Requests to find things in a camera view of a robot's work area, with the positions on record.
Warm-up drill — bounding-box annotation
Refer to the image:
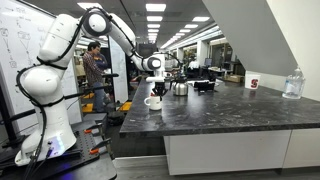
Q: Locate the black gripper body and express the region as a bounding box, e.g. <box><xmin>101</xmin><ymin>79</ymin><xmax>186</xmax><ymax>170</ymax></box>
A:
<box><xmin>152</xmin><ymin>82</ymin><xmax>167</xmax><ymax>96</ymax></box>

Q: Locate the white cartoon mug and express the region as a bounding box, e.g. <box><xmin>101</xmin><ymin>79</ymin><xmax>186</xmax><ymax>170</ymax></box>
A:
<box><xmin>144</xmin><ymin>96</ymin><xmax>162</xmax><ymax>110</ymax></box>

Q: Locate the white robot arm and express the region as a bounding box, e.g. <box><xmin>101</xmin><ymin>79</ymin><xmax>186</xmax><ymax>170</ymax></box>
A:
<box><xmin>15</xmin><ymin>7</ymin><xmax>165</xmax><ymax>166</ymax></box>

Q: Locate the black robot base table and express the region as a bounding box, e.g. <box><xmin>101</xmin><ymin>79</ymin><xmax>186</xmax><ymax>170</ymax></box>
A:
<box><xmin>0</xmin><ymin>112</ymin><xmax>118</xmax><ymax>180</ymax></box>

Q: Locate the white cup red logo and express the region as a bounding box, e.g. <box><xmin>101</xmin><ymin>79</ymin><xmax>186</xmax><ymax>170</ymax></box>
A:
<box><xmin>245</xmin><ymin>74</ymin><xmax>260</xmax><ymax>89</ymax></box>

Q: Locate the steel coffee carafe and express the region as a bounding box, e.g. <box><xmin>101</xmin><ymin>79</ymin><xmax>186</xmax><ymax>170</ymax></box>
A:
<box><xmin>170</xmin><ymin>76</ymin><xmax>188</xmax><ymax>96</ymax></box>

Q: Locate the black device on counter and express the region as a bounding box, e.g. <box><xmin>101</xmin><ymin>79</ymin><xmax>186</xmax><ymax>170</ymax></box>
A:
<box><xmin>194</xmin><ymin>82</ymin><xmax>215</xmax><ymax>92</ymax></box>

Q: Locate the man in dark hoodie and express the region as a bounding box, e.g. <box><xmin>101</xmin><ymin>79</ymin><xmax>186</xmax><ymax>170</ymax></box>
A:
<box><xmin>94</xmin><ymin>53</ymin><xmax>108</xmax><ymax>70</ymax></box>

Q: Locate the man in plaid shirt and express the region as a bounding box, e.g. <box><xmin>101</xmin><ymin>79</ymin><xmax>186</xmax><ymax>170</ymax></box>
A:
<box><xmin>83</xmin><ymin>42</ymin><xmax>104</xmax><ymax>113</ymax></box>

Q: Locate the cardboard box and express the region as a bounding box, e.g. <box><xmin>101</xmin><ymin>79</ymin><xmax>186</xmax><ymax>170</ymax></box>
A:
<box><xmin>225</xmin><ymin>75</ymin><xmax>244</xmax><ymax>83</ymax></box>

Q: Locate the clear plastic bottle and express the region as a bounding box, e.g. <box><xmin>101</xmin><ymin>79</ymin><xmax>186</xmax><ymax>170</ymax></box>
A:
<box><xmin>282</xmin><ymin>67</ymin><xmax>305</xmax><ymax>99</ymax></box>

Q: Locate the whiteboard with writing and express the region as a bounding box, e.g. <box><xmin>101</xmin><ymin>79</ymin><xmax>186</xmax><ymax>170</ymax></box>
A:
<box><xmin>0</xmin><ymin>0</ymin><xmax>82</xmax><ymax>131</ymax></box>

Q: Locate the orange handled clamp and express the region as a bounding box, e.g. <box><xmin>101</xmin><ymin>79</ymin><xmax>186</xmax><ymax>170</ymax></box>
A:
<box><xmin>83</xmin><ymin>123</ymin><xmax>103</xmax><ymax>134</ymax></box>
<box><xmin>89</xmin><ymin>138</ymin><xmax>112</xmax><ymax>154</ymax></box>

